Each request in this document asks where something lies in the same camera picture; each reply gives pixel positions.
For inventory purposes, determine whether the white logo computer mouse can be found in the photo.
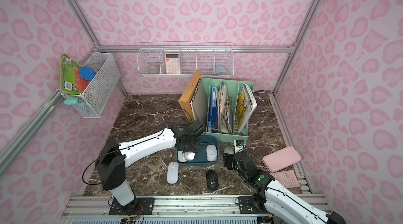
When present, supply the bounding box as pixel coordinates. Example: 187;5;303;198
206;144;218;162

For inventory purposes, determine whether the pink keyboard calculator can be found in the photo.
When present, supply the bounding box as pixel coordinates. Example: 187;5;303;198
271;170;301;188

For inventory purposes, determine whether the yellow comic book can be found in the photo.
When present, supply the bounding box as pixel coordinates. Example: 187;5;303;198
235;82;257;135

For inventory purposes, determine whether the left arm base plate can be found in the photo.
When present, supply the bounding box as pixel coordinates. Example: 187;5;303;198
109;197;155;216

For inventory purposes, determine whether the brown cardboard notebook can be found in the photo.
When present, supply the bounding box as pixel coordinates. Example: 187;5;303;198
178;70;208;128

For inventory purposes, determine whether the white mesh side basket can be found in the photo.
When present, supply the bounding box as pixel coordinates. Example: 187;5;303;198
61;52;121;119

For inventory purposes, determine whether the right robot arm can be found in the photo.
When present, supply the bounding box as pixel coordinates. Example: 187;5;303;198
224;150;346;224

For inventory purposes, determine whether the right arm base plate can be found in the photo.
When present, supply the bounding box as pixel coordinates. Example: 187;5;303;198
234;195;269;214

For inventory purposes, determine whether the teal storage box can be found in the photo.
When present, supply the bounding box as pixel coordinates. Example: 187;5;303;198
174;136;220;166

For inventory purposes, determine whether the clear tape roll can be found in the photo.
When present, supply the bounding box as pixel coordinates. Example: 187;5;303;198
146;63;160;74

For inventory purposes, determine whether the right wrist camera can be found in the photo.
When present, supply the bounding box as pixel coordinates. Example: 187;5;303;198
234;140;245;154

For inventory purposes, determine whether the green packaged card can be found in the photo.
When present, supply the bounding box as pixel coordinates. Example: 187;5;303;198
60;54;89;95

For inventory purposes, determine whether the green file organizer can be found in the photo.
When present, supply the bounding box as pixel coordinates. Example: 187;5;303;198
200;78;257;143

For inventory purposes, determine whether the stack of magazines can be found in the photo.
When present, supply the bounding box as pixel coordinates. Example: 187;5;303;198
217;82;233;134

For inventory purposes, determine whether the silver computer mouse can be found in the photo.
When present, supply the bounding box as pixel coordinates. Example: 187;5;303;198
177;151;195;163
224;147;235;156

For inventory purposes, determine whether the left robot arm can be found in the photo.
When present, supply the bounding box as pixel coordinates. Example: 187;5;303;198
94;121;205;208

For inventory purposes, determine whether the blue folder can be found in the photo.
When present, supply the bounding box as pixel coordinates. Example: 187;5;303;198
207;86;218;133

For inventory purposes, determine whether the black computer mouse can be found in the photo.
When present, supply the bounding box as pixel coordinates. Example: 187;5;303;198
206;170;219;191

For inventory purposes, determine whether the pink case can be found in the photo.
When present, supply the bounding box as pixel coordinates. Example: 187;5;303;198
262;146;302;173

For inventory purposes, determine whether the white wire wall basket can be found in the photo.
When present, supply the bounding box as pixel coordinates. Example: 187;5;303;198
137;43;235;78

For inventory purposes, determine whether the blue round lid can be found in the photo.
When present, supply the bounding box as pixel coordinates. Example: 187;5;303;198
79;66;96;81

